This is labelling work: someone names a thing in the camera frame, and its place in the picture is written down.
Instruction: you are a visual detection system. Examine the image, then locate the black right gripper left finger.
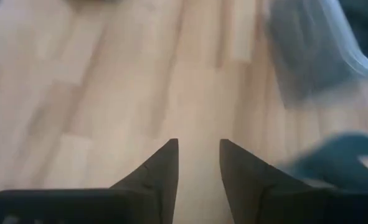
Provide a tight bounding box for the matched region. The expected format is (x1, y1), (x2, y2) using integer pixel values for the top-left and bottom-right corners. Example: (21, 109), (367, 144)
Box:
(108, 138), (179, 224)

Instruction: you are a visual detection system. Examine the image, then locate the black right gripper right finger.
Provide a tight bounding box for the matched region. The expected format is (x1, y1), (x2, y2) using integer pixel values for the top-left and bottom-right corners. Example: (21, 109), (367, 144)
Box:
(219, 138), (312, 224)

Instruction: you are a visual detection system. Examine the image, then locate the teal plastic bin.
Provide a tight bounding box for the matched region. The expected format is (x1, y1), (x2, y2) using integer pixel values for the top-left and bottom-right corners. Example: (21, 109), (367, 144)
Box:
(278, 132), (368, 194)

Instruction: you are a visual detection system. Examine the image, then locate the clear plastic bin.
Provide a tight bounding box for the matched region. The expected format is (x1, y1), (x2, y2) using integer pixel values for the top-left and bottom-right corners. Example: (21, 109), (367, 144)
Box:
(263, 0), (368, 108)

